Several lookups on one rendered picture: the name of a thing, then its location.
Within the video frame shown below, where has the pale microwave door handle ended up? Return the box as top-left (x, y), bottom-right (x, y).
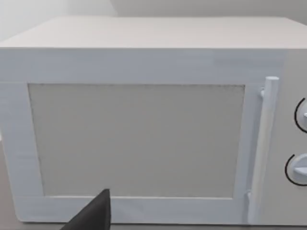
top-left (244, 76), bottom-right (279, 223)

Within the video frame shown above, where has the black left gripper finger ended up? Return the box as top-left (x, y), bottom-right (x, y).
top-left (59, 188), bottom-right (112, 230)

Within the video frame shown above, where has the pale microwave oven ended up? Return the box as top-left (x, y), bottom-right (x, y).
top-left (0, 16), bottom-right (307, 227)

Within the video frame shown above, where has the pale microwave knob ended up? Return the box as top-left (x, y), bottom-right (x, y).
top-left (294, 97), bottom-right (307, 134)
top-left (284, 153), bottom-right (307, 186)

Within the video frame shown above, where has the pale microwave door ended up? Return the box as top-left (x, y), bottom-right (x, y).
top-left (0, 49), bottom-right (286, 225)

